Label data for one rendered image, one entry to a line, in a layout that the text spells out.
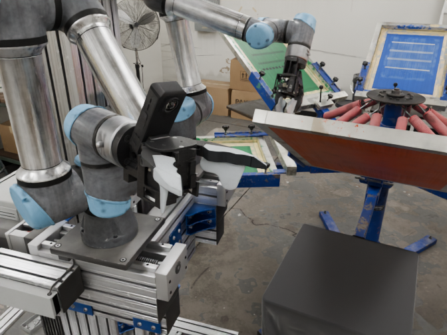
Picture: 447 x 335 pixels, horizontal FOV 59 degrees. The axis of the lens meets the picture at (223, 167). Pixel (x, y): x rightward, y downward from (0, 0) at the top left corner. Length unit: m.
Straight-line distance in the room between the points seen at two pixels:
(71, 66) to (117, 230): 0.45
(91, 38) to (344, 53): 5.03
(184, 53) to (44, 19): 0.73
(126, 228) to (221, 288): 1.77
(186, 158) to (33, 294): 0.71
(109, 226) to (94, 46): 0.45
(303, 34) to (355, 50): 4.36
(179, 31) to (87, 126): 0.90
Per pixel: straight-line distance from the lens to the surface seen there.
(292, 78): 1.29
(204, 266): 2.96
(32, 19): 0.86
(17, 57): 0.87
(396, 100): 2.27
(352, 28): 5.67
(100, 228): 1.07
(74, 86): 1.17
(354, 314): 1.37
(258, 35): 1.24
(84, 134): 0.66
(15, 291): 1.19
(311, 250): 1.58
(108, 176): 0.69
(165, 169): 0.46
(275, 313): 1.38
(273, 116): 1.09
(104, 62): 0.83
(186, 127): 1.42
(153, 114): 0.53
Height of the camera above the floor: 1.89
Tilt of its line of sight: 26 degrees down
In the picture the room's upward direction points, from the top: straight up
